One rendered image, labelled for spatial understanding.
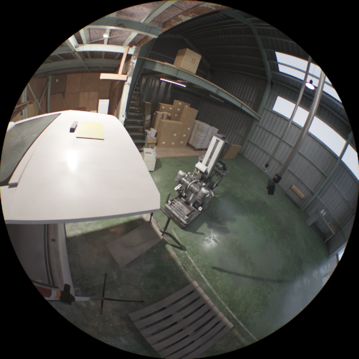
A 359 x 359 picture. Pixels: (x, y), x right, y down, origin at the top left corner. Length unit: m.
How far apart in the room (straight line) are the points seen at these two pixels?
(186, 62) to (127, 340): 5.41
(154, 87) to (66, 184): 6.38
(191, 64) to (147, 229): 3.94
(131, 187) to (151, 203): 0.09
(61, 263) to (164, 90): 6.96
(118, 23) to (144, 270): 2.98
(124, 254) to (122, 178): 1.58
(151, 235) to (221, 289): 1.53
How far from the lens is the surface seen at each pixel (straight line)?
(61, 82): 6.55
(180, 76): 3.85
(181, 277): 2.20
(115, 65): 4.46
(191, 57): 3.86
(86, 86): 6.66
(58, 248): 1.88
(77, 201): 0.40
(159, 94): 6.77
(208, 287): 2.35
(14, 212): 0.45
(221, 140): 1.84
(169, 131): 4.85
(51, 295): 1.57
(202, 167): 1.83
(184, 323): 2.10
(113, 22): 1.54
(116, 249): 2.00
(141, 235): 2.09
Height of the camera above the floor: 2.08
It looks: 35 degrees down
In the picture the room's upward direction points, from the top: 20 degrees clockwise
